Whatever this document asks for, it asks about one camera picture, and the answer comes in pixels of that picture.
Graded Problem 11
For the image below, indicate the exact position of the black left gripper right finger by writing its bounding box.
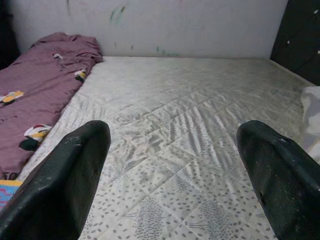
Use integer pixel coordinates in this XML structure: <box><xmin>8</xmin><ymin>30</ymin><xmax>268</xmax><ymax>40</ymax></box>
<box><xmin>236</xmin><ymin>119</ymin><xmax>320</xmax><ymax>240</ymax></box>

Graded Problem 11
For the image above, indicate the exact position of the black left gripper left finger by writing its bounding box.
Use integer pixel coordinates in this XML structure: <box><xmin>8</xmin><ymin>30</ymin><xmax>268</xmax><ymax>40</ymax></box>
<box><xmin>0</xmin><ymin>119</ymin><xmax>112</xmax><ymax>240</ymax></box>

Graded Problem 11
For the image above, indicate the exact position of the colourful picture book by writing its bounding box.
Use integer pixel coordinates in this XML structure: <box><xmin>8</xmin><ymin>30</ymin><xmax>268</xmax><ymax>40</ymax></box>
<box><xmin>0</xmin><ymin>179</ymin><xmax>24</xmax><ymax>211</ymax></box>

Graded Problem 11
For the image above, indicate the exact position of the white pillow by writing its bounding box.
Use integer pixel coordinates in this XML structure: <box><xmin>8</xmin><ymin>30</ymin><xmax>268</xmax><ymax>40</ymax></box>
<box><xmin>300</xmin><ymin>85</ymin><xmax>320</xmax><ymax>162</ymax></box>

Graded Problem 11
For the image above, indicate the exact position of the purple patterned blanket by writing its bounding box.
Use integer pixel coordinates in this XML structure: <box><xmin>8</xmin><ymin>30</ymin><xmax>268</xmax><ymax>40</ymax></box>
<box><xmin>0</xmin><ymin>31</ymin><xmax>104</xmax><ymax>181</ymax></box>

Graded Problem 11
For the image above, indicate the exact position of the white quilted mattress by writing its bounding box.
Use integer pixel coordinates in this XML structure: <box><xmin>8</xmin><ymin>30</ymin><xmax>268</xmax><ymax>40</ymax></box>
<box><xmin>16</xmin><ymin>56</ymin><xmax>320</xmax><ymax>240</ymax></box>

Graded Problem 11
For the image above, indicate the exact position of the black tufted headboard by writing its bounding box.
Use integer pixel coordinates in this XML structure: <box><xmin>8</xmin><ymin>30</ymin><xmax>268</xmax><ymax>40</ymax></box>
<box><xmin>269</xmin><ymin>0</ymin><xmax>320</xmax><ymax>86</ymax></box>

